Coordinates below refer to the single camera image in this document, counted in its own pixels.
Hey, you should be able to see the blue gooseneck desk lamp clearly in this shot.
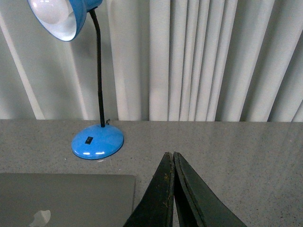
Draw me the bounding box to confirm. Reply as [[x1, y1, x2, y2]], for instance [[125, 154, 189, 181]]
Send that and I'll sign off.
[[28, 0, 124, 160]]

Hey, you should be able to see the grey laptop computer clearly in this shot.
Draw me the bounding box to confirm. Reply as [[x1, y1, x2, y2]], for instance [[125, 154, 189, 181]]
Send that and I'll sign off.
[[0, 173, 135, 227]]

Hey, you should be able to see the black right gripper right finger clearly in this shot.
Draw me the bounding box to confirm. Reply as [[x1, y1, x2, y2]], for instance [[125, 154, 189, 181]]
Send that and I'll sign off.
[[173, 152, 246, 227]]

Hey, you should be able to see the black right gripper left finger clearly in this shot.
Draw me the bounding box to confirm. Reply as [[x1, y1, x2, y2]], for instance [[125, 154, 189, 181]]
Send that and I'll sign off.
[[124, 152, 175, 227]]

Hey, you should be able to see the white pleated curtain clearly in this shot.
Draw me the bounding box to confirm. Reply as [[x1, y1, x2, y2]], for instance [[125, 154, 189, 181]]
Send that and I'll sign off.
[[0, 0, 303, 122]]

